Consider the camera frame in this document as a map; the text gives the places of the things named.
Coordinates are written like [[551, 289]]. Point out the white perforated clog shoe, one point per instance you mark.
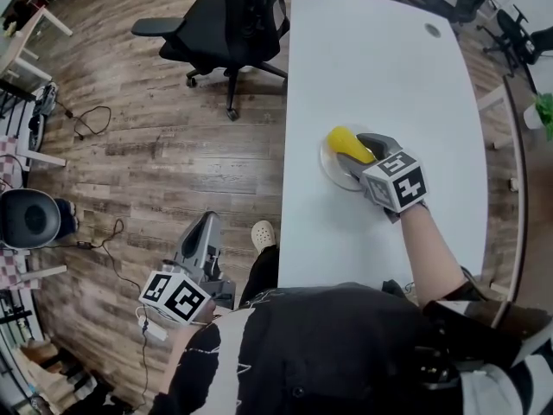
[[263, 236]]

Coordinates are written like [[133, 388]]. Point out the black body-worn rig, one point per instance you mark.
[[475, 316]]

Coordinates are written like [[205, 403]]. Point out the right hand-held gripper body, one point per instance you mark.
[[397, 184]]

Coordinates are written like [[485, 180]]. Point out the person's black trousers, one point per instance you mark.
[[263, 270]]

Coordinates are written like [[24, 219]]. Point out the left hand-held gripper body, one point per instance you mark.
[[177, 301]]

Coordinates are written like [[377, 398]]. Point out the clear glass plate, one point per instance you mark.
[[334, 174]]

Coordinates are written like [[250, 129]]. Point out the wood top white desk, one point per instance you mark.
[[21, 41]]

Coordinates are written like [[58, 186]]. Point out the person's black white shirt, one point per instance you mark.
[[324, 353]]

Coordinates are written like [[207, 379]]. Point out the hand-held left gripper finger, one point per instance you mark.
[[183, 264], [215, 240]]

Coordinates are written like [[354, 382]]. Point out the black metal frame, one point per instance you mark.
[[17, 95]]

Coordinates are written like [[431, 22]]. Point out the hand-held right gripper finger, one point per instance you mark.
[[382, 145], [352, 169]]

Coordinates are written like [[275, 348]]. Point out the person's left forearm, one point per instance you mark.
[[179, 353]]

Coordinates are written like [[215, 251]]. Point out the grey white device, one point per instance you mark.
[[43, 106]]

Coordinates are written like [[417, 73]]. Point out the person's right forearm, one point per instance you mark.
[[427, 253]]

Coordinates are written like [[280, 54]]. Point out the pink white checkered cloth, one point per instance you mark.
[[10, 270]]

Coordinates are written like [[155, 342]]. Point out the white table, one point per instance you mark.
[[389, 80]]

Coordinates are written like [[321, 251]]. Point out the black open rice cooker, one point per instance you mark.
[[30, 218]]

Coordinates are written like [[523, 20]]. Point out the white power strip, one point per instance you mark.
[[155, 331]]

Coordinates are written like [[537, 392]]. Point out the brown cardboard box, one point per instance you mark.
[[43, 355]]

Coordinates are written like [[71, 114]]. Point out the dark wooden desk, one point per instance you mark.
[[522, 188]]

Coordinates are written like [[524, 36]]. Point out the green plant in white pot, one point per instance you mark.
[[545, 110]]

